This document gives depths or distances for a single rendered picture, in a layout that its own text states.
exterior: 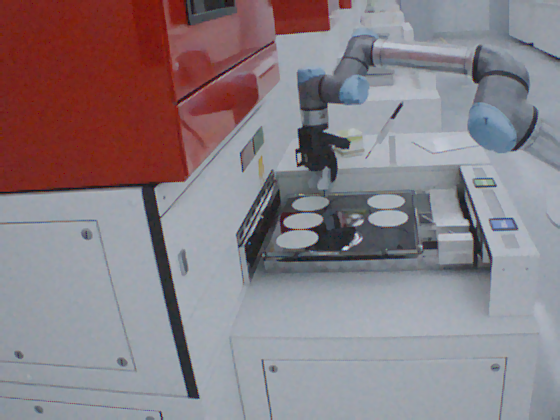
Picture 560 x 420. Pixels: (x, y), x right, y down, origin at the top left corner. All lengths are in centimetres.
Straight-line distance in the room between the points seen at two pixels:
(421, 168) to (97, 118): 102
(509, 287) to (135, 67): 81
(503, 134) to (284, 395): 73
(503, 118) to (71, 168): 86
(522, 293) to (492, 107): 40
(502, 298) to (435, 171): 57
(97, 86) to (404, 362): 78
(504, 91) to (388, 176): 50
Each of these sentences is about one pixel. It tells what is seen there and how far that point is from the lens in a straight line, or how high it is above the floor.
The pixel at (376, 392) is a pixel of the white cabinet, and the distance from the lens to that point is 124.
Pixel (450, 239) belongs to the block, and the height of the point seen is 91.
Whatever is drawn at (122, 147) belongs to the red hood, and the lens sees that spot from 86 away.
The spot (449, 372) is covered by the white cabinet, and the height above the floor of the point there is 73.
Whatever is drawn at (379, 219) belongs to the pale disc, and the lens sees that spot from 145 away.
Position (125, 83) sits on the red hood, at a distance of 83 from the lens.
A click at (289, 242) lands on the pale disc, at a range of 137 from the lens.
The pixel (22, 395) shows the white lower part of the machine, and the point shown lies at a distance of 125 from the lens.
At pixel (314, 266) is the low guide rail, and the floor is 84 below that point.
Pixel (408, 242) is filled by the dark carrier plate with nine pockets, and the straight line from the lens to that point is 133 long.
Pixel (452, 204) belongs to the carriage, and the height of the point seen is 88.
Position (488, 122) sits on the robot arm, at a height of 117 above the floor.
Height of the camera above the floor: 148
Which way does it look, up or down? 22 degrees down
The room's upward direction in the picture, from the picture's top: 7 degrees counter-clockwise
